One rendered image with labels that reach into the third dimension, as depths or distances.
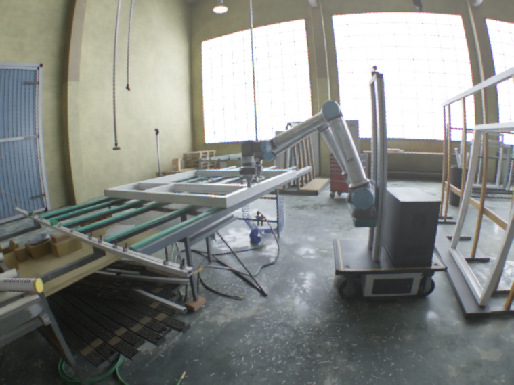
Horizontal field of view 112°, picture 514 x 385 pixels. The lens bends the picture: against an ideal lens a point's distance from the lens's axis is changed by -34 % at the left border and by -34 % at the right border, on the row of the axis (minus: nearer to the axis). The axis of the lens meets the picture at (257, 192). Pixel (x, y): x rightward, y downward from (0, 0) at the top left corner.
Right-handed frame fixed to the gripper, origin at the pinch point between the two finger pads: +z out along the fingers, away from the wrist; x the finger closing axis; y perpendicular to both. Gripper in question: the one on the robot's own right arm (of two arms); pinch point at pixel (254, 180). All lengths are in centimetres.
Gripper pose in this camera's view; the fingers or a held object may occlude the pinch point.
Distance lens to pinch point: 240.9
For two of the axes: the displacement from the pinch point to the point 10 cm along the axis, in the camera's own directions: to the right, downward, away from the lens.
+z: -1.2, 9.0, -4.3
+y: -4.5, -4.3, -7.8
